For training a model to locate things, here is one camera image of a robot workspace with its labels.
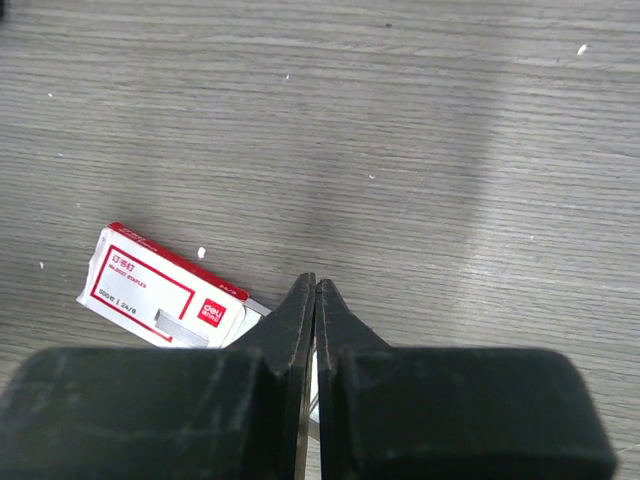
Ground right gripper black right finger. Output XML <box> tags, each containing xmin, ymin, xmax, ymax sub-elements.
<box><xmin>315</xmin><ymin>280</ymin><xmax>616</xmax><ymax>479</ymax></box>

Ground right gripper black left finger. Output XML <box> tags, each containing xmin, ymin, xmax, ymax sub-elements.
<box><xmin>1</xmin><ymin>273</ymin><xmax>316</xmax><ymax>479</ymax></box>

